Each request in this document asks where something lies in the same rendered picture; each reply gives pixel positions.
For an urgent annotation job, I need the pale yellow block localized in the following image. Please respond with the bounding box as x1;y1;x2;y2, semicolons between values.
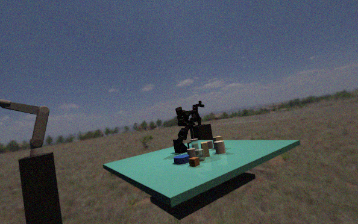
201;142;210;157
212;136;223;149

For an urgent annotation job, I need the pink cylinder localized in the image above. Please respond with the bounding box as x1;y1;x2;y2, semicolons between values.
187;148;196;158
206;140;213;149

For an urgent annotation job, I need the blue cylinder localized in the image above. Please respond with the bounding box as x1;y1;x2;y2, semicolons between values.
174;155;189;164

